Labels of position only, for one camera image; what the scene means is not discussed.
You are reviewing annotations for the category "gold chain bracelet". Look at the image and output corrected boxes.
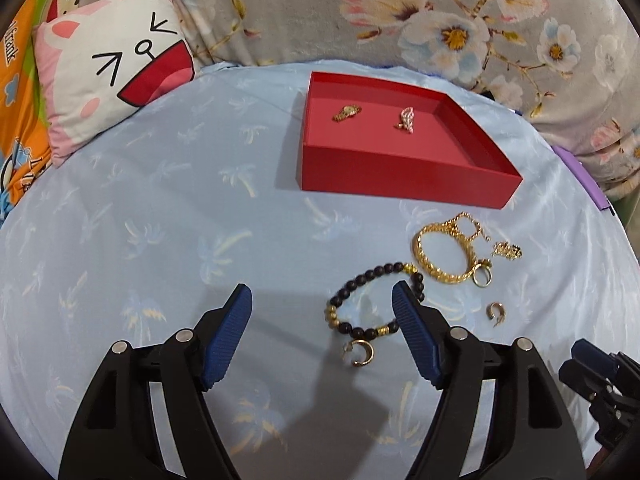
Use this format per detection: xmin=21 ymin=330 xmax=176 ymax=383
xmin=411 ymin=221 xmax=494 ymax=286

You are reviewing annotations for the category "black bead bracelet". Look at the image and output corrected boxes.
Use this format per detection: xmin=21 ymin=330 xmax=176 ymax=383
xmin=324 ymin=260 xmax=426 ymax=340

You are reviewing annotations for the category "pearl bracelet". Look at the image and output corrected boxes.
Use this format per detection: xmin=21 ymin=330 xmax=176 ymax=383
xmin=392 ymin=106 xmax=417 ymax=136

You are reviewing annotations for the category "gold wrist watch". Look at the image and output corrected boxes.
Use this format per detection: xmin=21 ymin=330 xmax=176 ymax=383
xmin=332 ymin=104 xmax=362 ymax=122

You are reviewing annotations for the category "small gold hoop earring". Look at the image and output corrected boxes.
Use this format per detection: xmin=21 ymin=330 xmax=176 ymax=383
xmin=486 ymin=301 xmax=506 ymax=327

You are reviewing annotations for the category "gold pendant charm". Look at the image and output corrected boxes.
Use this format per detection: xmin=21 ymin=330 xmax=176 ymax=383
xmin=492 ymin=240 xmax=523 ymax=261

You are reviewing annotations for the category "purple object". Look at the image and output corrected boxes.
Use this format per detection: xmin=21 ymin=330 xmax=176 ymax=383
xmin=552 ymin=145 xmax=612 ymax=211

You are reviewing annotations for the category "light blue palm cloth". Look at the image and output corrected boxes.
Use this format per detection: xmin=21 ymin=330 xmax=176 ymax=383
xmin=1 ymin=64 xmax=639 ymax=479

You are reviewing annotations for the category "colourful cartoon bedsheet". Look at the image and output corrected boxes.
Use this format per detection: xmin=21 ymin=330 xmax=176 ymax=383
xmin=1 ymin=0 xmax=80 ymax=219

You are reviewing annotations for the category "red cardboard box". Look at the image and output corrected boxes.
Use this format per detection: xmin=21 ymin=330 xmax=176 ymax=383
xmin=297 ymin=72 xmax=523 ymax=209

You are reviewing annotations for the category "grey floral blanket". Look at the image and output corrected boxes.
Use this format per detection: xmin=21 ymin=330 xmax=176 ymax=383
xmin=81 ymin=0 xmax=639 ymax=200

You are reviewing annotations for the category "cat face pillow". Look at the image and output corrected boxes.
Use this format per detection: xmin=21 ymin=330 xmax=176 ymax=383
xmin=32 ymin=0 xmax=196 ymax=167

